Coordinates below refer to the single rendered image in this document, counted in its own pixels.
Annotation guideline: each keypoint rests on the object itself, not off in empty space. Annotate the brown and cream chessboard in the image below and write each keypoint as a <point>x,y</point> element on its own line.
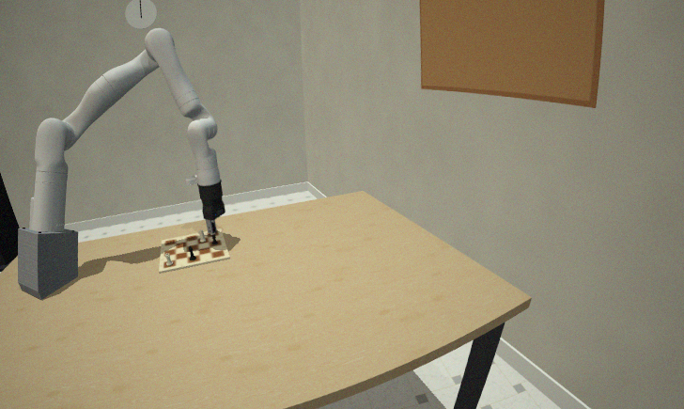
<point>206,252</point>

